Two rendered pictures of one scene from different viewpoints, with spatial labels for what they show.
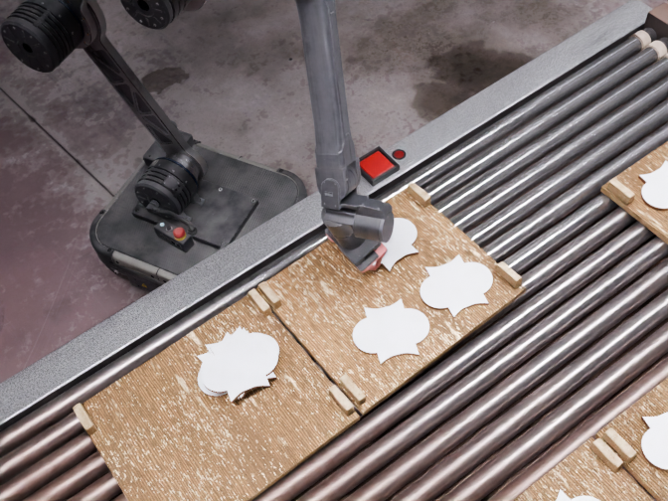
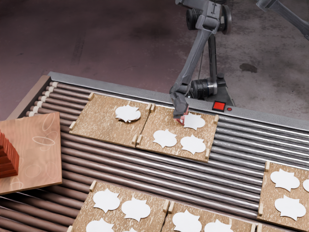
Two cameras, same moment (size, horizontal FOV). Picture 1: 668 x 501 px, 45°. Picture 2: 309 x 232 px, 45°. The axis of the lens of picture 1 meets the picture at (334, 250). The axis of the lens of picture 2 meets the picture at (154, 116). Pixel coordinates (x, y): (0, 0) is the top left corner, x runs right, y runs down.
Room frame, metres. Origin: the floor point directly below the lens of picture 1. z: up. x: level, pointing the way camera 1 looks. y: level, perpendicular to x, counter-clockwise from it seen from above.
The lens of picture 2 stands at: (-0.19, -1.12, 2.57)
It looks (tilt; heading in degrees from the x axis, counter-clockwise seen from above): 46 degrees down; 50
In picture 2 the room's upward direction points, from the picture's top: 3 degrees counter-clockwise
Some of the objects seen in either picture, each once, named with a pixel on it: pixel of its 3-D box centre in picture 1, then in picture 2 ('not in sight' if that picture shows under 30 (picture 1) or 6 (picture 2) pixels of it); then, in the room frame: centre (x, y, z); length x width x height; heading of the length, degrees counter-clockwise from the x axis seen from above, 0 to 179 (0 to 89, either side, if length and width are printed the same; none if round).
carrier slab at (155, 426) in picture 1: (214, 414); (112, 118); (0.66, 0.26, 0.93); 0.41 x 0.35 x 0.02; 120
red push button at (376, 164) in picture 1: (376, 166); (219, 106); (1.20, -0.12, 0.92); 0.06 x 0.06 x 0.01; 29
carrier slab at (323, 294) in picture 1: (389, 290); (178, 131); (0.87, -0.10, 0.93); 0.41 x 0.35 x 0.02; 121
